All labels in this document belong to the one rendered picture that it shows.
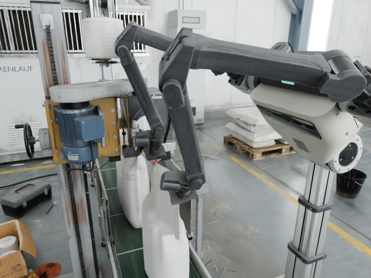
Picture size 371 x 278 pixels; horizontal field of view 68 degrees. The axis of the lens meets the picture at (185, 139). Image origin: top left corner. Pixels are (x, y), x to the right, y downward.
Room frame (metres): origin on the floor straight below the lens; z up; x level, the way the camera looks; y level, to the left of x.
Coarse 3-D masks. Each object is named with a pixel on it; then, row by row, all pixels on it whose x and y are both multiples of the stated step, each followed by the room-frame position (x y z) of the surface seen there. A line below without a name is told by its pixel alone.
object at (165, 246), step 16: (160, 176) 1.24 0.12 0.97; (160, 192) 1.07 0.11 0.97; (144, 208) 1.22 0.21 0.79; (160, 208) 1.07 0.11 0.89; (176, 208) 0.96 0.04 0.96; (144, 224) 1.20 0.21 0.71; (160, 224) 1.04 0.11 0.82; (176, 224) 0.96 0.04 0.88; (144, 240) 1.19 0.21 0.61; (160, 240) 0.98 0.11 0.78; (176, 240) 0.99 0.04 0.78; (144, 256) 1.19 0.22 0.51; (160, 256) 0.98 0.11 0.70; (176, 256) 0.98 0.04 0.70; (160, 272) 0.98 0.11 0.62; (176, 272) 0.97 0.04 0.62
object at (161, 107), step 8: (152, 88) 1.65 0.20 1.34; (128, 96) 1.38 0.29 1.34; (128, 104) 1.38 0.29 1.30; (136, 104) 1.39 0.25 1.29; (160, 104) 1.44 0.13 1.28; (128, 112) 1.38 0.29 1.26; (136, 112) 1.39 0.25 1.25; (160, 112) 1.44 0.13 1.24; (136, 120) 1.39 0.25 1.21; (168, 120) 1.46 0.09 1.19; (128, 136) 1.42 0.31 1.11; (168, 136) 1.46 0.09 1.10
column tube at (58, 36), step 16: (32, 16) 1.29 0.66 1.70; (64, 32) 1.34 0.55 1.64; (48, 48) 1.31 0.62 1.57; (64, 48) 1.33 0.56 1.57; (48, 64) 1.30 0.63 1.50; (64, 64) 1.33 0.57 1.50; (48, 80) 1.30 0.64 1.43; (64, 80) 1.32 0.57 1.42; (48, 96) 1.29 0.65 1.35; (64, 176) 1.30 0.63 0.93; (80, 176) 1.33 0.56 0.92; (64, 192) 1.30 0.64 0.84; (80, 192) 1.33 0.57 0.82; (64, 208) 1.29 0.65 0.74; (80, 208) 1.32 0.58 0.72; (80, 224) 1.32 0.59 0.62; (80, 272) 1.30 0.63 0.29
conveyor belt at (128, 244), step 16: (112, 176) 2.41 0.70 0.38; (112, 192) 2.10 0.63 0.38; (112, 208) 1.85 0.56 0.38; (112, 224) 1.65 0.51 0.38; (128, 224) 1.65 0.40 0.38; (112, 240) 1.58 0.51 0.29; (128, 240) 1.48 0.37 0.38; (128, 256) 1.34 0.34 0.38; (128, 272) 1.21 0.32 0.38; (144, 272) 1.21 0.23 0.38; (192, 272) 1.22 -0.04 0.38
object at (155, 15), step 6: (150, 6) 4.57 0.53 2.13; (156, 6) 4.57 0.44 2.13; (162, 6) 4.64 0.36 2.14; (150, 12) 4.57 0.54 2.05; (156, 12) 4.58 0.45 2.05; (162, 12) 4.65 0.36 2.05; (150, 18) 4.57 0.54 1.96; (156, 18) 4.58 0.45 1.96; (162, 18) 4.65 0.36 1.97; (150, 24) 4.54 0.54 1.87; (156, 24) 4.58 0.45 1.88; (162, 24) 4.67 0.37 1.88; (156, 30) 4.60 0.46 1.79
